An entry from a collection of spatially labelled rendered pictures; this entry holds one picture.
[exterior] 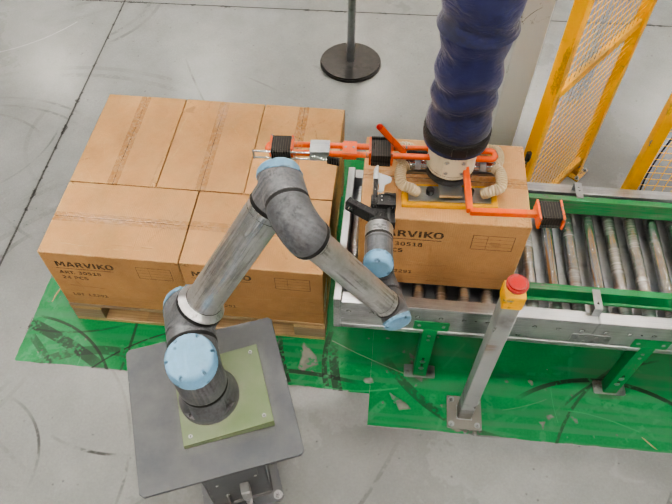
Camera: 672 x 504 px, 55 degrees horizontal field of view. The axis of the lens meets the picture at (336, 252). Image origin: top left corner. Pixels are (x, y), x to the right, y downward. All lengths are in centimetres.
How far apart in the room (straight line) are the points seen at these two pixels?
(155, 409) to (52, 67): 307
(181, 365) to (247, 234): 44
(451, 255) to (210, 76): 247
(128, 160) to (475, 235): 166
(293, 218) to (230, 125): 171
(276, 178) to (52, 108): 298
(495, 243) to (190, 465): 127
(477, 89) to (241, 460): 132
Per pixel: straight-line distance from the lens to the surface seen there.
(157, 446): 212
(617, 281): 281
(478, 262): 246
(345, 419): 289
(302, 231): 154
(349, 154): 226
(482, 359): 242
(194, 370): 187
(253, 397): 209
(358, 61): 439
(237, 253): 175
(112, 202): 299
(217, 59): 453
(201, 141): 315
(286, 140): 229
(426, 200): 228
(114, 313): 328
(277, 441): 206
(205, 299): 190
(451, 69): 197
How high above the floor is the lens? 269
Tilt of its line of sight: 54 degrees down
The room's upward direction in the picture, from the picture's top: straight up
